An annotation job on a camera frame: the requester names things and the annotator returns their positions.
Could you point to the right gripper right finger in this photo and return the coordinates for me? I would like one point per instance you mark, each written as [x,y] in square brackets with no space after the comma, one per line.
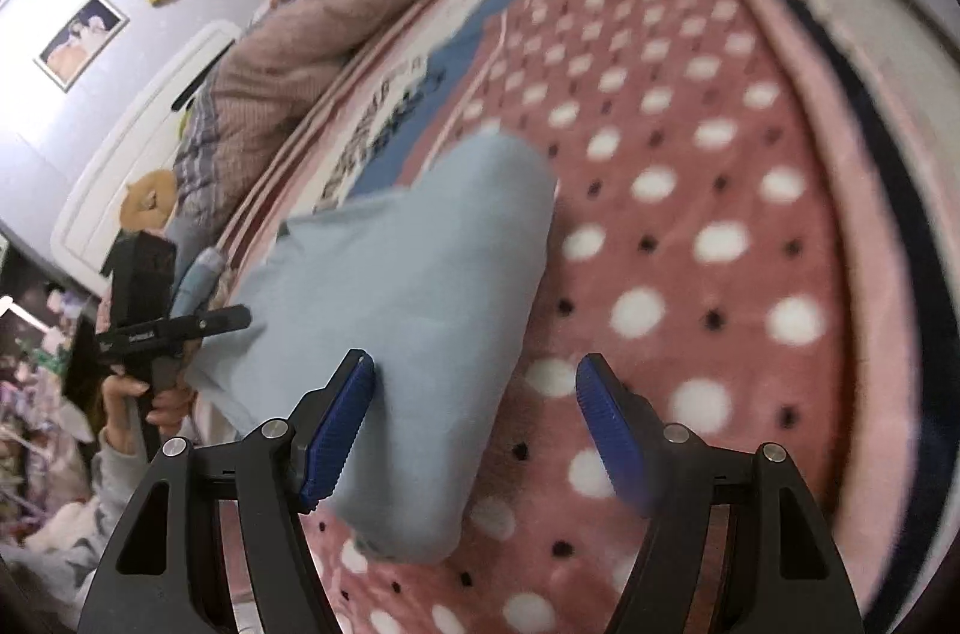
[781,570]

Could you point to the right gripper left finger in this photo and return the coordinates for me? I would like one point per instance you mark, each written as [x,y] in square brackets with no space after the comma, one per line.
[204,514]

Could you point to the light blue pants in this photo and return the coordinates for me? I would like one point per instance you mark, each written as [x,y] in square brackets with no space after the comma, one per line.
[435,282]

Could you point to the grey sleeved forearm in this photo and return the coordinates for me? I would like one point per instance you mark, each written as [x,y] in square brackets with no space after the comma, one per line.
[58,581]

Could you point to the left hand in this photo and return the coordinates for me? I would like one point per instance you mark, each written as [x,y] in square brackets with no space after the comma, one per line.
[139,415]

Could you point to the white headboard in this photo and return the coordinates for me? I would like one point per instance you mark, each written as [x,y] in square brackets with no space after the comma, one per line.
[145,138]

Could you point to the orange plush toy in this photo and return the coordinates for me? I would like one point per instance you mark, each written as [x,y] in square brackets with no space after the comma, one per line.
[149,202]

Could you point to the striped patterned bed blanket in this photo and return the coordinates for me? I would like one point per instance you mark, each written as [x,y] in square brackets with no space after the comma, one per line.
[748,225]

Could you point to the pink ribbed comforter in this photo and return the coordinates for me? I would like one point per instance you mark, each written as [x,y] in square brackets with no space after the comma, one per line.
[255,96]

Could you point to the framed wall photo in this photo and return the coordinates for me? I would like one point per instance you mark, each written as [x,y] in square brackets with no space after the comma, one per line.
[83,37]

